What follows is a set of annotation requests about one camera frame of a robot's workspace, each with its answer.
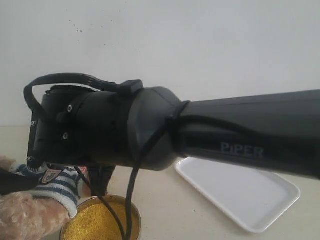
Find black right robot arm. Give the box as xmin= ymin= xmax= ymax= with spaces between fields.
xmin=26 ymin=81 xmax=320 ymax=179

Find metal bowl of yellow millet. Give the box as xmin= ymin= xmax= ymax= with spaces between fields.
xmin=60 ymin=195 xmax=141 ymax=240

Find white rectangular plastic tray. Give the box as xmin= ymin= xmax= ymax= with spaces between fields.
xmin=174 ymin=157 xmax=301 ymax=234

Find plush teddy bear striped sweater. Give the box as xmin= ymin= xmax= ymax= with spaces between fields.
xmin=0 ymin=155 xmax=88 ymax=240

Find black camera cable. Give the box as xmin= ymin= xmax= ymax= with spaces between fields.
xmin=23 ymin=72 xmax=191 ymax=240

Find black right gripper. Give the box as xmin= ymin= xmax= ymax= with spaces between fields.
xmin=27 ymin=85 xmax=116 ymax=197

